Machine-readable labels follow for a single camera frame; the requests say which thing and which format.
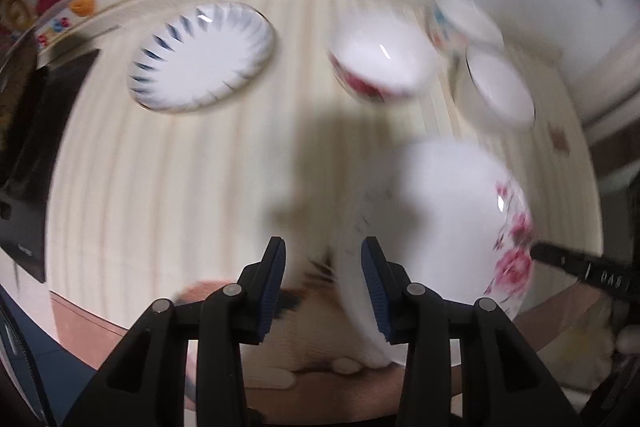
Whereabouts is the striped cat print mat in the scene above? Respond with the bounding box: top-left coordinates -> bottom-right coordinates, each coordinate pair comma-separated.
45,0 -> 603,415

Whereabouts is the dark blue cabinet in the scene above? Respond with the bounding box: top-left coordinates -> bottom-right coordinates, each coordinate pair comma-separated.
0,287 -> 116,427

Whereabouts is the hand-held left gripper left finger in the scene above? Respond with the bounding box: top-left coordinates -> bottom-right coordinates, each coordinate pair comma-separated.
62,236 -> 288,427

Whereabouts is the white bowl dark rim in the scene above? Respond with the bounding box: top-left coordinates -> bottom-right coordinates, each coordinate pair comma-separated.
451,42 -> 537,131

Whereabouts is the large pink floral plate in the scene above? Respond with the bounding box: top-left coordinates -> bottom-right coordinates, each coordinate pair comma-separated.
336,138 -> 535,369

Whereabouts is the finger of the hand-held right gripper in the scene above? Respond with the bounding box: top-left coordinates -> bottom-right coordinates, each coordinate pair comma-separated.
531,241 -> 592,284

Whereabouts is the black cooktop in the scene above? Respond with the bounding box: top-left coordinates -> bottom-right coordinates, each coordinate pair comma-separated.
0,49 -> 101,284

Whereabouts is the blue petal pattern plate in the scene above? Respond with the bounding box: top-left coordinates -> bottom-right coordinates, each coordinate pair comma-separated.
127,2 -> 276,114

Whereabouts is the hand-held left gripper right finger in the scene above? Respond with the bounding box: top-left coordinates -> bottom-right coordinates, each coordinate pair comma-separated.
361,236 -> 583,427

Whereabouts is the red floral bowl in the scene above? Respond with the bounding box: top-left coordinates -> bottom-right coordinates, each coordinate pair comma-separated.
327,13 -> 438,104

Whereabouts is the colourful print white bowl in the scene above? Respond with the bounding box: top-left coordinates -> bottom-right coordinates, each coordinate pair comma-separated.
426,0 -> 505,58

